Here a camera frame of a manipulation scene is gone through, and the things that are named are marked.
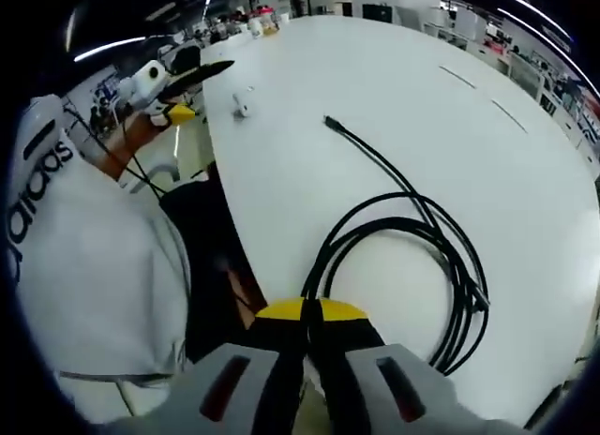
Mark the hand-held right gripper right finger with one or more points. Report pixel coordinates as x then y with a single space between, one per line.
375 388

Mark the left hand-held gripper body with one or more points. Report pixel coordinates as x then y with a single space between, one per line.
147 85

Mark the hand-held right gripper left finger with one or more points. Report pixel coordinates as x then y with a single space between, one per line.
244 388

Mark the white charger adapter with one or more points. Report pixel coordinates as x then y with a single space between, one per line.
242 105

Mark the white desk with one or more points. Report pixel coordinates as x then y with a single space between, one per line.
375 163

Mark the white bottle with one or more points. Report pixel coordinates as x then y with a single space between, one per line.
256 27

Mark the yellow bottle with red cap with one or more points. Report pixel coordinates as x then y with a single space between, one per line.
269 21

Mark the person's black trousers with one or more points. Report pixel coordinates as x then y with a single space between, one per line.
211 257

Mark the person's white printed shirt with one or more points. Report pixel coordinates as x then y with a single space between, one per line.
94 275

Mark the white chair frame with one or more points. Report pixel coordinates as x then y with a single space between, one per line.
154 175

